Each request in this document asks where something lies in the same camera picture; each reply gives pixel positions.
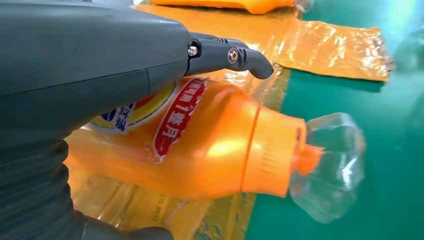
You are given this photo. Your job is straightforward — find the yellow taped cardboard sheet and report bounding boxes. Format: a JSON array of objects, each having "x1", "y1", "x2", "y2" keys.
[{"x1": 66, "y1": 3, "x2": 395, "y2": 240}]

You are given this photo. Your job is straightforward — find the green table mat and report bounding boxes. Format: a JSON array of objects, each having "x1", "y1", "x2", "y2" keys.
[{"x1": 245, "y1": 0, "x2": 424, "y2": 240}]

